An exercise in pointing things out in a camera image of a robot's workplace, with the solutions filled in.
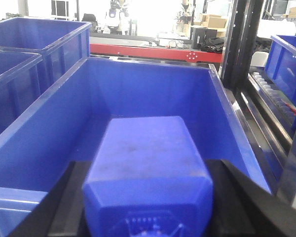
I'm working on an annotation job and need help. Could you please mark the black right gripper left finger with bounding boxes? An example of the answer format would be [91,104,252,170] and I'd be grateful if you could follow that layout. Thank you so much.
[9,161,91,237]

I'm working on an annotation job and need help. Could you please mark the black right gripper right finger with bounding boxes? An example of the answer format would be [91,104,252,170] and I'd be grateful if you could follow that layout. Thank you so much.
[205,159,296,237]

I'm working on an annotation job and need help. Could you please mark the blue block part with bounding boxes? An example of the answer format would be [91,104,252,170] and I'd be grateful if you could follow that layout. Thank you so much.
[83,116,213,237]

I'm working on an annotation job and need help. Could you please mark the stainless steel shelf rack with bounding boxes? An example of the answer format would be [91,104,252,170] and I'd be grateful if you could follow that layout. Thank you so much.
[219,0,296,209]

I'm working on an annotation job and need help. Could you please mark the blue target bin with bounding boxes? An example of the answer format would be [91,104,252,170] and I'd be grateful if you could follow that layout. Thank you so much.
[0,58,270,237]

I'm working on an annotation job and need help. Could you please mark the white roller track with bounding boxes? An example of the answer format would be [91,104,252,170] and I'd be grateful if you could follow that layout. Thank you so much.
[251,72,296,119]

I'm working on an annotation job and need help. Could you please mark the blue bin near left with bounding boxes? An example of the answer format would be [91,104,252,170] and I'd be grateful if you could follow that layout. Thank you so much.
[0,50,42,134]

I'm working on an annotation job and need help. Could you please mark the blue bin far right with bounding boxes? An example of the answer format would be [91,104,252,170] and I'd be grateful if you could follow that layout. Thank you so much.
[264,35,296,129]

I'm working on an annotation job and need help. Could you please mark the blue bin far left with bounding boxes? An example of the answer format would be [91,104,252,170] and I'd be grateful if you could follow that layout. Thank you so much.
[0,17,91,91]

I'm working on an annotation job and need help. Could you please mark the cardboard boxes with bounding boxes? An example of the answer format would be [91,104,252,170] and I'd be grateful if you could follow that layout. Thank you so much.
[192,13,228,38]

